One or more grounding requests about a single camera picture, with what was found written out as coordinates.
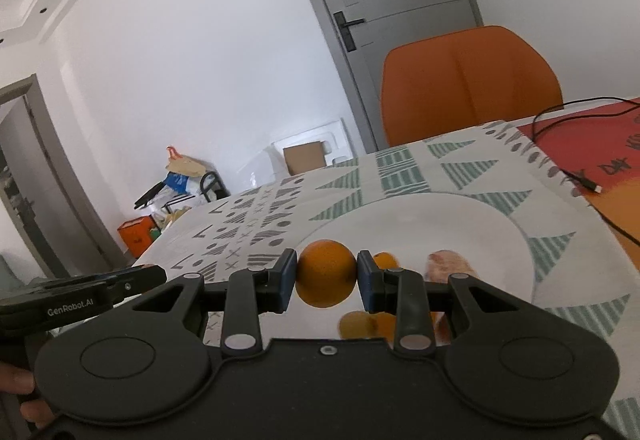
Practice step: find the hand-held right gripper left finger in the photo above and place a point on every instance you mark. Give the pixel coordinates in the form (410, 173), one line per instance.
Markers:
(287, 280)

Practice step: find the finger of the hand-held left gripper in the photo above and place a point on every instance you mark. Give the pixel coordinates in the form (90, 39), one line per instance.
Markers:
(140, 277)

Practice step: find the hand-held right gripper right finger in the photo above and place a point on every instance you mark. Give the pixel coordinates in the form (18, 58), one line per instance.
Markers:
(365, 281)

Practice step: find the medium round orange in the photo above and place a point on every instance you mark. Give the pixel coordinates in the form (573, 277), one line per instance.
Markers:
(386, 261)

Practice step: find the large orange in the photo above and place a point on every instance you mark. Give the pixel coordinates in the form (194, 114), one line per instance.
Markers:
(325, 275)

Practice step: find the yellow-green round fruit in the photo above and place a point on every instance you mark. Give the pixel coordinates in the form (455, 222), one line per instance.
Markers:
(356, 325)

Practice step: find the beige bread piece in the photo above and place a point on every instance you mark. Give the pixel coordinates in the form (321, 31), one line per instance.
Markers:
(447, 265)

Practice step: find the white ceramic plate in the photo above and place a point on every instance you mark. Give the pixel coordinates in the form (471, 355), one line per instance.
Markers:
(450, 225)

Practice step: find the person's left hand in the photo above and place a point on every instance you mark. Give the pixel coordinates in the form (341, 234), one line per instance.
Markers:
(15, 377)

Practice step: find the orange box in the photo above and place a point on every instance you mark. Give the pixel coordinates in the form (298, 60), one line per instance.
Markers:
(136, 236)

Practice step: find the long black tool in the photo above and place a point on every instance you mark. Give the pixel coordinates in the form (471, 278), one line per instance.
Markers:
(149, 194)

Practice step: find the blue and white plastic bag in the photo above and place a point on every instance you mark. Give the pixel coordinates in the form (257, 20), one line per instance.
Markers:
(176, 182)

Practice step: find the patterned white tablecloth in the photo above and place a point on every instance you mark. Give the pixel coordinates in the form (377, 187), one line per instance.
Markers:
(400, 170)

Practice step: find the brown paper bag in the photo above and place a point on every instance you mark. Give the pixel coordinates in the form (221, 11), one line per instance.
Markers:
(184, 164)

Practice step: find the brown cardboard box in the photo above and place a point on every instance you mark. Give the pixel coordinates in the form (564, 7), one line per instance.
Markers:
(304, 159)

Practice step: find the dark interior door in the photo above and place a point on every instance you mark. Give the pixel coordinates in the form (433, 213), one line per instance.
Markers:
(40, 180)

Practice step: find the white foam board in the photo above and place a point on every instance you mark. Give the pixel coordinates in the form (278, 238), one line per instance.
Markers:
(310, 133)

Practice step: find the orange chair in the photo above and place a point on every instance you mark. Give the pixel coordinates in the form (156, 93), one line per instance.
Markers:
(470, 85)

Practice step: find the red and orange mat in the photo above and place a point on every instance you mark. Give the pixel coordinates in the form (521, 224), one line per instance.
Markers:
(600, 140)

